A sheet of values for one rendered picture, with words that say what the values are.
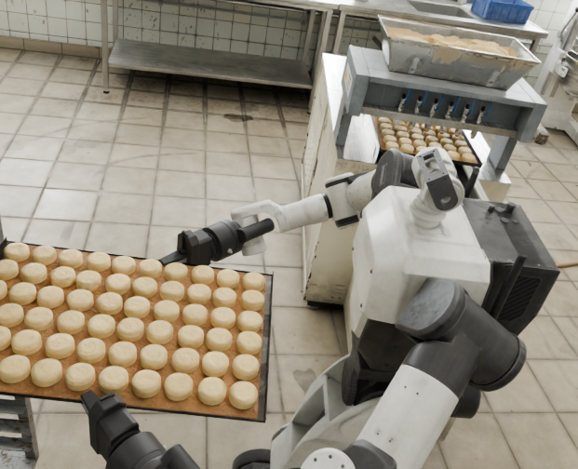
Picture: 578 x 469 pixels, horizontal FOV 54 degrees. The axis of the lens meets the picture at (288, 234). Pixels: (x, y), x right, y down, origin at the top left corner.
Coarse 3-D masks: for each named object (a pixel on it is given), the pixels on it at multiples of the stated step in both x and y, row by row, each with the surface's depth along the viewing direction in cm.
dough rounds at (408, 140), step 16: (384, 128) 231; (400, 128) 232; (416, 128) 235; (432, 128) 238; (448, 128) 244; (384, 144) 222; (400, 144) 223; (416, 144) 223; (432, 144) 224; (448, 144) 227; (464, 144) 230; (464, 160) 221
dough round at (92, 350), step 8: (80, 344) 103; (88, 344) 103; (96, 344) 103; (104, 344) 104; (80, 352) 101; (88, 352) 102; (96, 352) 102; (104, 352) 103; (80, 360) 102; (88, 360) 101; (96, 360) 102
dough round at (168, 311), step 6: (156, 306) 114; (162, 306) 114; (168, 306) 114; (174, 306) 114; (156, 312) 112; (162, 312) 113; (168, 312) 113; (174, 312) 113; (156, 318) 113; (162, 318) 112; (168, 318) 112; (174, 318) 113
